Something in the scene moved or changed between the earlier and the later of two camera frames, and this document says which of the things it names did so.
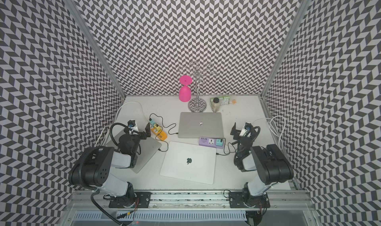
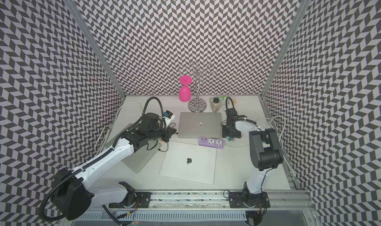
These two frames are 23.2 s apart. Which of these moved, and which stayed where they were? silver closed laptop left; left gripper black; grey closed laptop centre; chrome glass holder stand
Moved: left gripper black
Stayed: silver closed laptop left; chrome glass holder stand; grey closed laptop centre
